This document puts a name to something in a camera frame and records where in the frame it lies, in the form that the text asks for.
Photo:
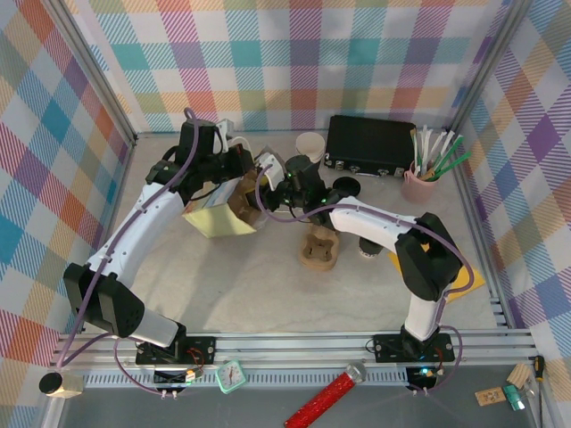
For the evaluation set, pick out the white paper bag yellow front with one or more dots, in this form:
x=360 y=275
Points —
x=218 y=220

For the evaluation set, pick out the black takeout coffee cup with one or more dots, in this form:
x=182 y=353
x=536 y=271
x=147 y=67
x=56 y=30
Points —
x=370 y=252

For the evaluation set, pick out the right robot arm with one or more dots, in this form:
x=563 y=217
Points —
x=374 y=223

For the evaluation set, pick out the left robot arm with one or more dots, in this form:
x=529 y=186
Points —
x=129 y=232

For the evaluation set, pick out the black plastic cup lid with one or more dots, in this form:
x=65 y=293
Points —
x=350 y=185

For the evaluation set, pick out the nested paper cup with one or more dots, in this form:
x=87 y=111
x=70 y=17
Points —
x=310 y=142

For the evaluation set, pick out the black hard case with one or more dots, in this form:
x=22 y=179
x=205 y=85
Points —
x=370 y=142

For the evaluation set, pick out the pink holder cup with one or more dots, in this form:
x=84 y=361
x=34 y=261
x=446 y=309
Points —
x=419 y=189

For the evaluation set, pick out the white wrapped straw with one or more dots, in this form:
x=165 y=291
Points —
x=439 y=147
x=429 y=142
x=424 y=142

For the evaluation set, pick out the teal alarm clock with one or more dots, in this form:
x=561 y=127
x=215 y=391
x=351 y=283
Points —
x=231 y=376

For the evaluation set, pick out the yellow paper napkin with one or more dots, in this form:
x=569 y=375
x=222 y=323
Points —
x=478 y=281

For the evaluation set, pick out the left electronics module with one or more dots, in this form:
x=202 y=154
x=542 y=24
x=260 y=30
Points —
x=169 y=376

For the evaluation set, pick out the electronics module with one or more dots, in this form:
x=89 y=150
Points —
x=421 y=374
x=169 y=376

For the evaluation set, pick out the red glitter microphone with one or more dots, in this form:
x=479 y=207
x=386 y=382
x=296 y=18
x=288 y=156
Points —
x=325 y=397

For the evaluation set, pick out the right electronics module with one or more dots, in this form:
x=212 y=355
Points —
x=421 y=374

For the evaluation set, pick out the gold block black disc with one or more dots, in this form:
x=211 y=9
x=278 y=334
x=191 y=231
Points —
x=67 y=384

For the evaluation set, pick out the small wooden block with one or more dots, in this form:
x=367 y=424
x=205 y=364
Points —
x=518 y=374

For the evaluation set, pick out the teal clip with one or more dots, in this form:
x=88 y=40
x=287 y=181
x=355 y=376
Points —
x=514 y=396

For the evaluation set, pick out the black yellow screwdriver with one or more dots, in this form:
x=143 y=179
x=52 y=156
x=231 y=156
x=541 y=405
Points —
x=540 y=367

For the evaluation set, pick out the aluminium frame post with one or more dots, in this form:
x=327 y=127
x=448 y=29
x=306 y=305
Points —
x=89 y=67
x=488 y=62

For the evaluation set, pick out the aluminium cross rail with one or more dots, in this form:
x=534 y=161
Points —
x=290 y=345

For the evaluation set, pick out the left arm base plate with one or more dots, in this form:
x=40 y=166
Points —
x=207 y=343

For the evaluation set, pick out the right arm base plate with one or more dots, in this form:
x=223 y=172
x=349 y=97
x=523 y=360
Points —
x=384 y=345

